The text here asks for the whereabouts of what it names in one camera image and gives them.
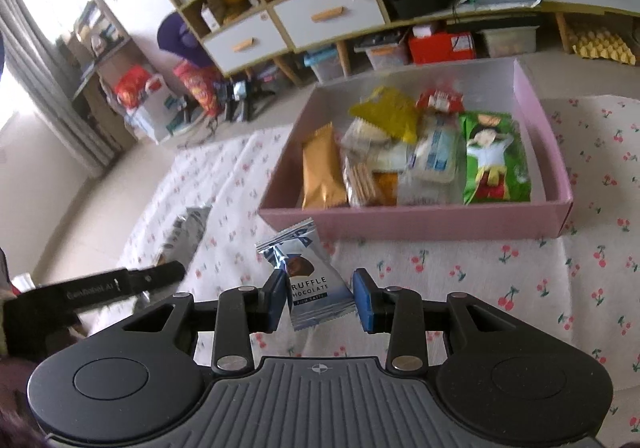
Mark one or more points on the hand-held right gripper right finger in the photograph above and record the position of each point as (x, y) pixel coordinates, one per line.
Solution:
(362, 303)

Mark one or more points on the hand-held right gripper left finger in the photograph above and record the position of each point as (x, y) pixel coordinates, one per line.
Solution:
(275, 303)

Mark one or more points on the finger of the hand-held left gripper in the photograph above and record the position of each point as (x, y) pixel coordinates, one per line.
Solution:
(157, 278)

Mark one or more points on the blue white chocolate packet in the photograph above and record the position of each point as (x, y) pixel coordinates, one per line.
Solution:
(315, 288)

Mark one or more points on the silver long snack packet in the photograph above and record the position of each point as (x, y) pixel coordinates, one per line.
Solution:
(182, 233)

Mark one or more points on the pink cardboard box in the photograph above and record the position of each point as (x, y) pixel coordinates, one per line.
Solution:
(400, 223)

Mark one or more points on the orange snack packet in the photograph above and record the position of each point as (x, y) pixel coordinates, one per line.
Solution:
(387, 188)

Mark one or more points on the white long snack packet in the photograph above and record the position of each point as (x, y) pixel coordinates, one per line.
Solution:
(430, 193)

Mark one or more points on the gold snack packet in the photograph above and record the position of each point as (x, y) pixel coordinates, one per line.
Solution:
(322, 167)

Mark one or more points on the white blue snack packet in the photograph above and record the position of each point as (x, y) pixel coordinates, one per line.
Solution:
(437, 147)

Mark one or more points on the yellow snack packet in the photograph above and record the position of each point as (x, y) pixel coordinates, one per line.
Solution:
(387, 115)

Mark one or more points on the green snack bag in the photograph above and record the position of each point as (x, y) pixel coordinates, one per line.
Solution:
(495, 162)

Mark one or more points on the red white snack packet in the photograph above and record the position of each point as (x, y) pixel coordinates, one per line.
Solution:
(440, 100)

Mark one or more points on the cherry print cloth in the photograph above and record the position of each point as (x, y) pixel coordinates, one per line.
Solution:
(475, 288)

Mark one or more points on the white plastic bag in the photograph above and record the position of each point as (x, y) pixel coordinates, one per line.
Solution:
(155, 112)

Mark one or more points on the red patterned snack bag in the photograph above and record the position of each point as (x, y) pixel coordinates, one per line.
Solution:
(197, 87)

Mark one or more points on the black tripod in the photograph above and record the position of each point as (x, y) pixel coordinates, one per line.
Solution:
(245, 97)

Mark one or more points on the wooden side shelf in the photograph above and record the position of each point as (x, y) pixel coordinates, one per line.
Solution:
(100, 57)

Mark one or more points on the grey curtain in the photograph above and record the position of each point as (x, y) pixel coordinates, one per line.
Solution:
(45, 77)

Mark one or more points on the blue lid storage bin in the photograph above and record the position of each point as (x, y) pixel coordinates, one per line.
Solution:
(325, 66)

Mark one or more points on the purple hat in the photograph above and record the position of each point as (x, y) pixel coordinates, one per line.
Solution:
(180, 37)

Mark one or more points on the clear storage bin orange contents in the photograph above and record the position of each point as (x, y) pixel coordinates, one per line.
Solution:
(387, 57)

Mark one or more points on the red box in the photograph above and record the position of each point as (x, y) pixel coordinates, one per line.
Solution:
(440, 48)

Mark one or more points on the wooden low cabinet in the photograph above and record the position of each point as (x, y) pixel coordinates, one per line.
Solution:
(475, 20)

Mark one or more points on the yellow egg tray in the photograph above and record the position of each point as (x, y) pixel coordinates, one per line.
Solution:
(605, 47)

